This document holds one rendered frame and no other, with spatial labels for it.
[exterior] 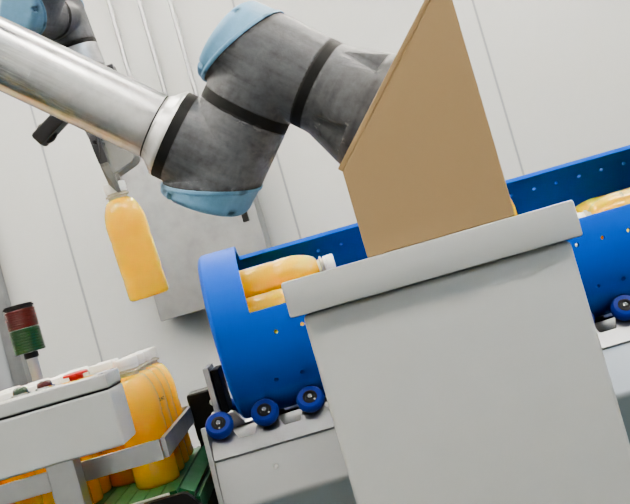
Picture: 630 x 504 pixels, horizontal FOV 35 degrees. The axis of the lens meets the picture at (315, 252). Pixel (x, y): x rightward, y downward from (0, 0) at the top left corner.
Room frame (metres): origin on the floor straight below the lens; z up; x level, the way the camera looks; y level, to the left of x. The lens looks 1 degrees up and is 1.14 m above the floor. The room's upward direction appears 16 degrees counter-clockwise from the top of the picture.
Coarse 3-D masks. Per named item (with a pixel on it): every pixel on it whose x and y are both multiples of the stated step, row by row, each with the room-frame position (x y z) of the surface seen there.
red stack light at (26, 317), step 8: (8, 312) 2.00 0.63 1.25; (16, 312) 1.99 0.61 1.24; (24, 312) 2.00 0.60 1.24; (32, 312) 2.01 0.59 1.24; (8, 320) 2.00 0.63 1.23; (16, 320) 1.99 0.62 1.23; (24, 320) 2.00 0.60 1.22; (32, 320) 2.01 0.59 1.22; (8, 328) 2.00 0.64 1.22; (16, 328) 1.99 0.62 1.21
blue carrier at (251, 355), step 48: (528, 192) 1.79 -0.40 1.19; (576, 192) 1.81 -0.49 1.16; (336, 240) 1.77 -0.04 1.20; (576, 240) 1.55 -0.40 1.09; (624, 240) 1.56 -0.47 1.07; (240, 288) 1.55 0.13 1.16; (624, 288) 1.60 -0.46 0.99; (240, 336) 1.54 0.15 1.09; (288, 336) 1.54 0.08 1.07; (240, 384) 1.56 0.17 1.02; (288, 384) 1.58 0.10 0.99
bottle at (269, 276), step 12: (264, 264) 1.67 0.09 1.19; (276, 264) 1.66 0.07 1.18; (288, 264) 1.65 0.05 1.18; (300, 264) 1.65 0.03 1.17; (312, 264) 1.66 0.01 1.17; (324, 264) 1.67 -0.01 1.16; (240, 276) 1.65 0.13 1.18; (252, 276) 1.65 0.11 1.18; (264, 276) 1.65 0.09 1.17; (276, 276) 1.65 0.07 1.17; (288, 276) 1.64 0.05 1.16; (300, 276) 1.65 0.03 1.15; (252, 288) 1.64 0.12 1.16; (264, 288) 1.64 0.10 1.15; (276, 288) 1.65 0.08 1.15
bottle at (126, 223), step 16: (128, 192) 1.71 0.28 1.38; (112, 208) 1.68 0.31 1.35; (128, 208) 1.68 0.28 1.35; (112, 224) 1.68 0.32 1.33; (128, 224) 1.68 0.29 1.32; (144, 224) 1.69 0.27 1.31; (112, 240) 1.69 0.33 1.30; (128, 240) 1.68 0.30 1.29; (144, 240) 1.69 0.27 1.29; (128, 256) 1.68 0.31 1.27; (144, 256) 1.68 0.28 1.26; (128, 272) 1.68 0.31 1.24; (144, 272) 1.68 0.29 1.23; (160, 272) 1.70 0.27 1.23; (128, 288) 1.69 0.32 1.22; (144, 288) 1.68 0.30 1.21; (160, 288) 1.69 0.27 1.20
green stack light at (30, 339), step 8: (24, 328) 1.99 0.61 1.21; (32, 328) 2.00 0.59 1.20; (40, 328) 2.03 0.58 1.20; (16, 336) 1.99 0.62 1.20; (24, 336) 1.99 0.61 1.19; (32, 336) 2.00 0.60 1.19; (40, 336) 2.02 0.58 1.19; (16, 344) 1.99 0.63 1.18; (24, 344) 1.99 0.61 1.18; (32, 344) 2.00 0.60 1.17; (40, 344) 2.01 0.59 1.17; (16, 352) 2.00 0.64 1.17; (24, 352) 1.99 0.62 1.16
